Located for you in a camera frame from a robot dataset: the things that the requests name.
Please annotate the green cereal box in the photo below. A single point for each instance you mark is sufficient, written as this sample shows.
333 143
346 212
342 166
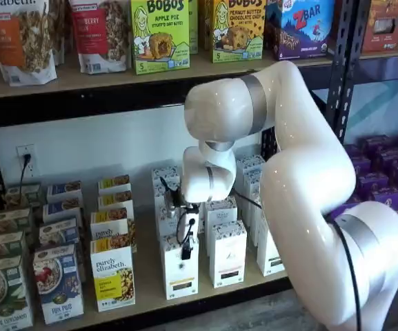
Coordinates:
5 296
2 246
12 220
22 194

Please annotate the white box yellow strip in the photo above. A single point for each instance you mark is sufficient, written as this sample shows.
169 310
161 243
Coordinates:
181 276
164 172
164 225
159 198

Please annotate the white box pink strip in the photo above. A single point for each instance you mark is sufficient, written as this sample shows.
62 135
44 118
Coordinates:
228 258
221 213

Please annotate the black metal shelving rack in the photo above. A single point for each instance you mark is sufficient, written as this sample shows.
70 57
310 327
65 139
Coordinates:
81 103
385 72

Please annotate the white box green strip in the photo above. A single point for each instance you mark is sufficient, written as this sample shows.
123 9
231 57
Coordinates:
252 182
254 217
267 255
250 163

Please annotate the orange granola bag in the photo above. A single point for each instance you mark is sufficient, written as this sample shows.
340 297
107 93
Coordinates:
16 45

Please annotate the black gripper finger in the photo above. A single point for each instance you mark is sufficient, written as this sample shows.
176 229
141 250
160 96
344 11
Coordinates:
186 251

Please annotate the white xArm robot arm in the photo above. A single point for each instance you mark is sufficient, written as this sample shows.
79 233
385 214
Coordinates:
305 172

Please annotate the red granola bag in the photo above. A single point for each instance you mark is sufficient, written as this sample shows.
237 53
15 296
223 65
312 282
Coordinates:
95 38

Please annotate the yellow Bobo's peanut butter box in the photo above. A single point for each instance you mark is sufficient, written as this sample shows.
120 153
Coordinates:
238 34

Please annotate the blue Zbar box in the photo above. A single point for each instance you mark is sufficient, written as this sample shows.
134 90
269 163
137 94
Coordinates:
298 31

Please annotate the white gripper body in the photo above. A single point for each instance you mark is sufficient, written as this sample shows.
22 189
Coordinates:
193 231

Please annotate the white yellow purely elizabeth box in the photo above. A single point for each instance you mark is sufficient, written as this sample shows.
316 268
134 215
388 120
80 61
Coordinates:
112 276
114 182
114 200
109 227

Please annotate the white wall outlet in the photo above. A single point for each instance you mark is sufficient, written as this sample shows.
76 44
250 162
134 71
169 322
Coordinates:
21 150

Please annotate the purely elizabeth granola bag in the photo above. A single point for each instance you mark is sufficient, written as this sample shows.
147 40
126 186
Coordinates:
57 31

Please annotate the orange snack box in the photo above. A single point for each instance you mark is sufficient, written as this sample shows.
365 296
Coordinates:
385 27

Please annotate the blue flax cereal box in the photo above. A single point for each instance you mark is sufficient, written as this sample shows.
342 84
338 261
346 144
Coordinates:
64 189
62 208
59 232
59 286

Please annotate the green Bobo's apple pie box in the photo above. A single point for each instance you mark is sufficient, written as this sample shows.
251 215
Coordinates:
193 27
160 41

